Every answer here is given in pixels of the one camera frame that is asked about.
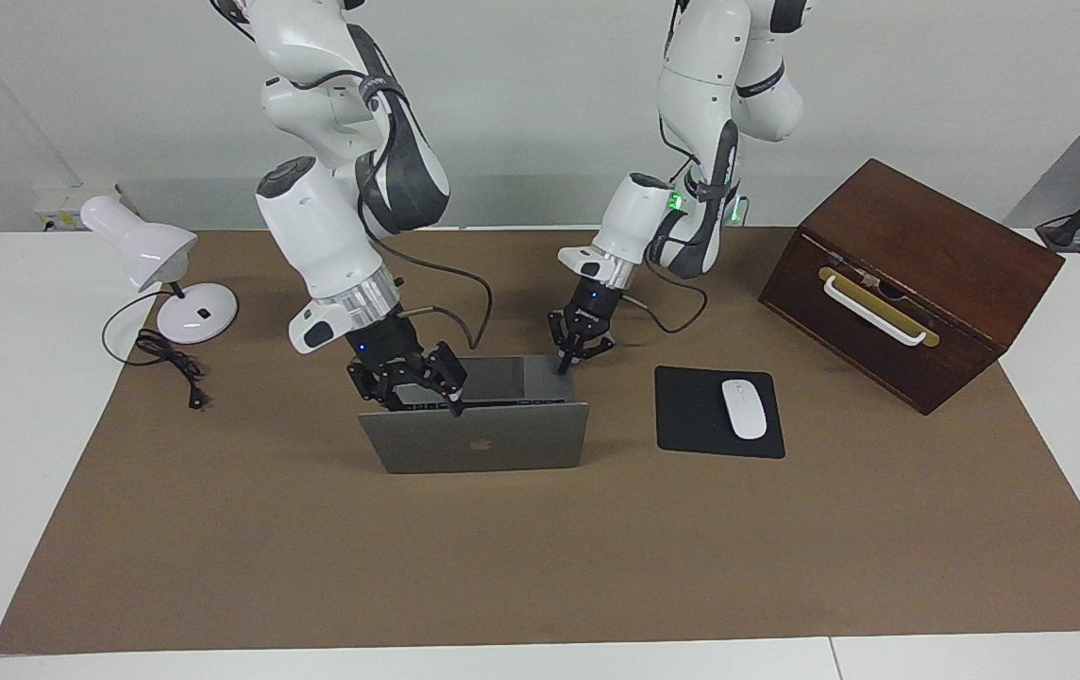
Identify silver laptop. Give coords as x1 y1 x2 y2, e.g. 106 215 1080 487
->
358 355 590 475

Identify black lamp power cable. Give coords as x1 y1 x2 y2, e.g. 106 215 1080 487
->
102 291 209 411

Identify white desk lamp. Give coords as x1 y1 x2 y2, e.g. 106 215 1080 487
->
80 195 240 345

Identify black mouse pad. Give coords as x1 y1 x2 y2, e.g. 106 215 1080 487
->
654 365 786 460

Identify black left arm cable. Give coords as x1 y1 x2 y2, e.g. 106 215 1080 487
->
621 253 709 334

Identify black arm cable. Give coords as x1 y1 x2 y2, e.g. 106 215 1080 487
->
356 212 494 352
621 253 709 334

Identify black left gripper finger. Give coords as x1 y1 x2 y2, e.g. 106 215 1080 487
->
572 327 616 366
548 312 577 376

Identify brass handle plate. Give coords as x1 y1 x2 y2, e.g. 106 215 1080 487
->
818 266 941 349

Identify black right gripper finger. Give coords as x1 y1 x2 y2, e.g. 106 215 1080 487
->
413 340 468 417
346 364 409 413

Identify brown table mat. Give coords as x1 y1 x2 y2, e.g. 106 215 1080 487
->
0 227 1080 655

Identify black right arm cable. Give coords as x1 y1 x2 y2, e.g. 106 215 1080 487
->
356 212 494 352

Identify dark brown wooden box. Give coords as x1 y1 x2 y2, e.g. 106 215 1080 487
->
758 158 1066 417

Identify white computer mouse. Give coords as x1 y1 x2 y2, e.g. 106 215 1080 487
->
721 379 768 441

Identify white box handle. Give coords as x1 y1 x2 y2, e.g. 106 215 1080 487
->
823 274 928 347

